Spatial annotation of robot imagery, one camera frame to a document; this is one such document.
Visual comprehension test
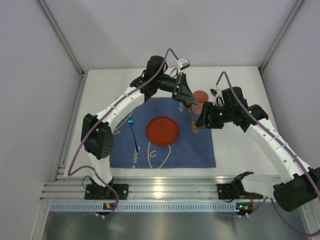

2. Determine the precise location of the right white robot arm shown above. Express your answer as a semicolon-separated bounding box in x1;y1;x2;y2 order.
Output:
195;86;320;212

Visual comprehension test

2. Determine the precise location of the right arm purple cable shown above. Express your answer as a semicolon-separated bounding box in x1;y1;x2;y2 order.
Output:
214;71;320;237

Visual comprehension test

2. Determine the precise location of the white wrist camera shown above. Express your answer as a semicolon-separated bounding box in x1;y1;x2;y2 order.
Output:
177;58;191;72
210;85;224;107

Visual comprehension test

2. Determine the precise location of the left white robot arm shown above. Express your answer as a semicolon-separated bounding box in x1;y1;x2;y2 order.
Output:
81;55;198;188

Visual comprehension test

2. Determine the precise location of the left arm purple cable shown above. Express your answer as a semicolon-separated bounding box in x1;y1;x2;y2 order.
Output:
67;48;180;218

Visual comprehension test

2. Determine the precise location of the perforated grey cable duct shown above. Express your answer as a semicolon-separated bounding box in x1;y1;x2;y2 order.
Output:
50;202;253;213

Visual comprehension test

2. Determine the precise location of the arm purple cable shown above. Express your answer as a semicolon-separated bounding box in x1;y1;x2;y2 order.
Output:
67;48;180;218
214;71;320;237

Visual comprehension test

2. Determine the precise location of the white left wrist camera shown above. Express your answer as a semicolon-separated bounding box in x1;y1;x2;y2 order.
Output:
177;58;191;72

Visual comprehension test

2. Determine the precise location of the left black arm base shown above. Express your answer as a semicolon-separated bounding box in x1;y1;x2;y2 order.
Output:
81;175;129;200

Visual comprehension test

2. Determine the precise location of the blue cloth placemat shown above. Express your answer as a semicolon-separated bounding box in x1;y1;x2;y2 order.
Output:
110;97;216;169

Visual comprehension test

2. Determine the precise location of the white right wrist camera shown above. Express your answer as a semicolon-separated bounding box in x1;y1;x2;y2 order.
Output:
210;85;224;107

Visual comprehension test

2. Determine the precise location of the gold metal spoon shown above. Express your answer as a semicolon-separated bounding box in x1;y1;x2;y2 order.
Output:
182;101;199;134

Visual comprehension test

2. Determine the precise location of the pink plastic cup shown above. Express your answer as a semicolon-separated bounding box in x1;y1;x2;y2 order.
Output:
191;90;209;115

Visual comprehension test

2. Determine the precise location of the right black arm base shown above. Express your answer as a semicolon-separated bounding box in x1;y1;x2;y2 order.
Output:
216;183;250;201

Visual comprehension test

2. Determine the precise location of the aluminium frame rail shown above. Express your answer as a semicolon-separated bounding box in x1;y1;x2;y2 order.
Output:
39;176;311;201

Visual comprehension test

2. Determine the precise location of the orange plastic plate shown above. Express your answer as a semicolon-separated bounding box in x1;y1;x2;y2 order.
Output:
145;116;180;147

